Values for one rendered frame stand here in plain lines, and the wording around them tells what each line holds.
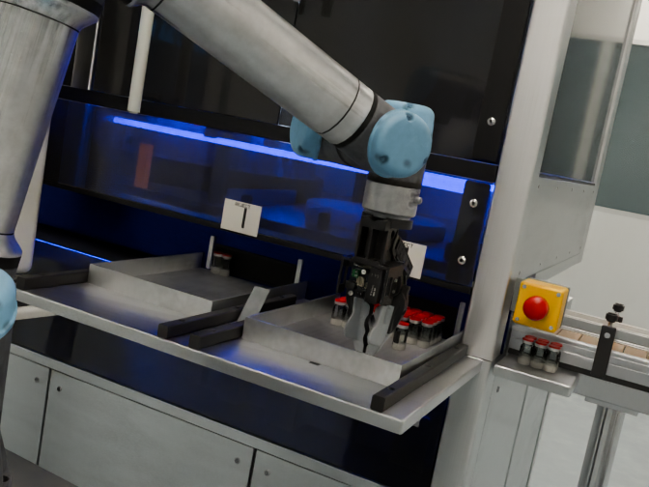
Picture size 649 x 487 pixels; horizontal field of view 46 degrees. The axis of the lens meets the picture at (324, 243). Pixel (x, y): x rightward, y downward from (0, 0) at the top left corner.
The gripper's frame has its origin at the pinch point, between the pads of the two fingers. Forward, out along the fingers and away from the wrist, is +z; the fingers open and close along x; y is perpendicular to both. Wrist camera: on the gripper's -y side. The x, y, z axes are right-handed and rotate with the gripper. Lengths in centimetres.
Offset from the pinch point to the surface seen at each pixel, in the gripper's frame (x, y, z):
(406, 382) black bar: 7.7, 3.4, 1.6
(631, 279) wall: 11, -487, 34
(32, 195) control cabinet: -86, -18, -6
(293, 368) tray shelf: -7.8, 7.0, 3.6
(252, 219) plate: -38.2, -27.4, -10.4
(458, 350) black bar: 7.9, -21.8, 1.6
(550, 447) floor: 5, -254, 92
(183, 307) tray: -33.4, -1.5, 2.6
